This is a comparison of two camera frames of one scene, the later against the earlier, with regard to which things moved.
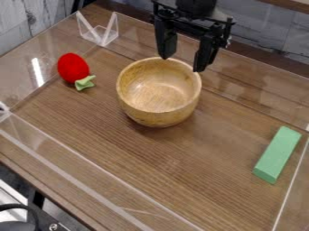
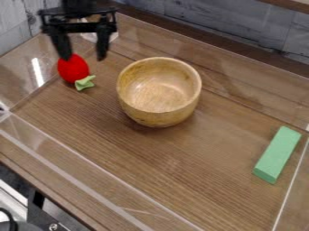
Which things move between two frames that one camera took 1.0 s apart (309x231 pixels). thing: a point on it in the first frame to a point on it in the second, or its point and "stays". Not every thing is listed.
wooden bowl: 158,91 stays
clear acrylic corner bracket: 100,35 stays
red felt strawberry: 73,69 stays
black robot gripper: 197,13 to 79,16
